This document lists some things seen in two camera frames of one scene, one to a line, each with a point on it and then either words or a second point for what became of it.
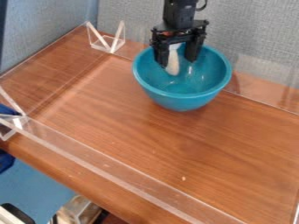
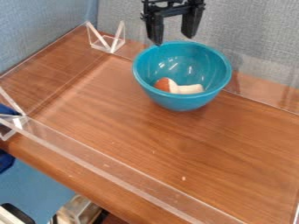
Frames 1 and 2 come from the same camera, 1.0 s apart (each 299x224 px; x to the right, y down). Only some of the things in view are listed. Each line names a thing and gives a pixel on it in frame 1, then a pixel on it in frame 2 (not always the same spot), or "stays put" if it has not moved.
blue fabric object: [7, 157] stays put
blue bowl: [195, 88] stays put
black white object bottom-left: [12, 215] stays put
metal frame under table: [79, 211] stays put
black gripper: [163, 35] → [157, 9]
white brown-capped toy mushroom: [172, 66] → [165, 84]
